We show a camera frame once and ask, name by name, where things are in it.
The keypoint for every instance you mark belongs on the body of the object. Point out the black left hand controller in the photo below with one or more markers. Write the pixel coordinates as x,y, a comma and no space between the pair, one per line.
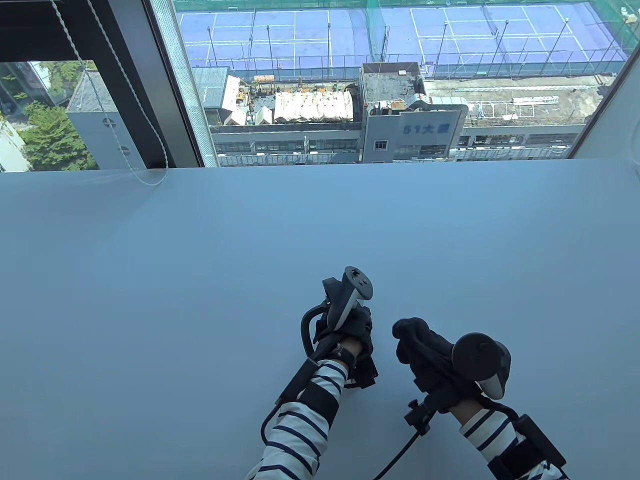
345,300

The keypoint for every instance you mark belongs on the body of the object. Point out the dark window frame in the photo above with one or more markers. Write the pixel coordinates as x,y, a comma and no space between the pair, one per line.
125,60

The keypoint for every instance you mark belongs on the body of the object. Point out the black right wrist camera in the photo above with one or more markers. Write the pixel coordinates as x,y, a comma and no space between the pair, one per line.
542,442

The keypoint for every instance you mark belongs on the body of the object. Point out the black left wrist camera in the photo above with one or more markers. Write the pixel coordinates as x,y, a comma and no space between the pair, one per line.
300,380

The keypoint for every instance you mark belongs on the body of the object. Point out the black hand controller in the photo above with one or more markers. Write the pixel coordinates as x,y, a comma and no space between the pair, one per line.
345,300
480,357

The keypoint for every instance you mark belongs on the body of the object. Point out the person's left forearm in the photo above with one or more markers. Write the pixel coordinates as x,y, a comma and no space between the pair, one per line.
300,430

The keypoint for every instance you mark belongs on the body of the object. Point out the black right hand controller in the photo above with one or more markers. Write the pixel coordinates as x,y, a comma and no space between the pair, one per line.
480,357

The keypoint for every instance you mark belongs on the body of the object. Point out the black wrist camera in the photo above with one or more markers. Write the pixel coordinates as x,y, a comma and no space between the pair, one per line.
300,380
542,442

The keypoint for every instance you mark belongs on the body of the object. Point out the person's right hand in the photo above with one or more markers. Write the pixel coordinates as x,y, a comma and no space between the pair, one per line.
425,345

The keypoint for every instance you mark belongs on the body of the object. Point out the person's left hand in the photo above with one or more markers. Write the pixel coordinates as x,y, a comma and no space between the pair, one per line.
361,332

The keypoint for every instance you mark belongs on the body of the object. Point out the person's right forearm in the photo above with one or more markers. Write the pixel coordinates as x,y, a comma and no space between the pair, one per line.
500,440

